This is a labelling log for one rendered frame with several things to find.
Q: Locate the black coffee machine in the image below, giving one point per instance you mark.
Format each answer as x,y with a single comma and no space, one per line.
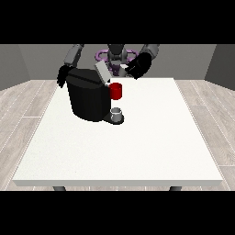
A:
87,96

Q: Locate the dark table leg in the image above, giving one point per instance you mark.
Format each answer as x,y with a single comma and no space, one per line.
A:
59,188
175,188

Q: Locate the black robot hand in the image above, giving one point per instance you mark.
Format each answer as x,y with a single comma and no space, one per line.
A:
140,65
62,75

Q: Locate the pale grey machine lid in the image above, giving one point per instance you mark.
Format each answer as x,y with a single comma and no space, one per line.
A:
102,71

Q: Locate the grey robot trunk purple rings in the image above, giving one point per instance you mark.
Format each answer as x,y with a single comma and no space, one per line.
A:
115,54

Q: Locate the small grey coffee pod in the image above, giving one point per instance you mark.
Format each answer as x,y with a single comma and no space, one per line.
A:
123,71

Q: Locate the small grey cup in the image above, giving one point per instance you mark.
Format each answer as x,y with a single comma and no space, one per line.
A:
116,114

